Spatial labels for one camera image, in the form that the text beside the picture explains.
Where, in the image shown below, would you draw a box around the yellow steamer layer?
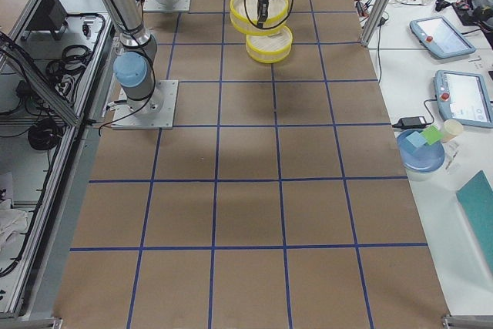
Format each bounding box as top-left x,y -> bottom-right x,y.
246,26 -> 293,64
230,0 -> 290,36

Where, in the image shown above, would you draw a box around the blue teach pendant far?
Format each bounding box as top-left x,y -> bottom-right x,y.
409,16 -> 476,59

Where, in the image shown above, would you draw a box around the blue teach pendant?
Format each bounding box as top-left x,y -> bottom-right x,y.
409,16 -> 476,59
434,70 -> 492,129

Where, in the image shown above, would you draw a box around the black power adapter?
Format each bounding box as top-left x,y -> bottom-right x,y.
393,116 -> 428,130

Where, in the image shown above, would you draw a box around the blue foam cube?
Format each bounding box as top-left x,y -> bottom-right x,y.
402,131 -> 427,153

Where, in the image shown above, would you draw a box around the green foam cube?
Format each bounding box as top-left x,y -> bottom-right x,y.
420,125 -> 443,146

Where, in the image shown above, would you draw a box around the blue teach pendant near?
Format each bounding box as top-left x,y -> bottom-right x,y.
434,70 -> 492,129

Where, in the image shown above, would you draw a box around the blue bowl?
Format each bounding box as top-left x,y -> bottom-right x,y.
397,129 -> 445,173

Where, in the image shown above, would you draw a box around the beige cup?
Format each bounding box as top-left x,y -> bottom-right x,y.
441,119 -> 464,143

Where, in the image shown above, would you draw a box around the teal board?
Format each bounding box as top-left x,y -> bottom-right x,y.
456,170 -> 492,270

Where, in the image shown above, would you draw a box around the crumpled white cloth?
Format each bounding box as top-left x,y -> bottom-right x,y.
0,173 -> 28,257

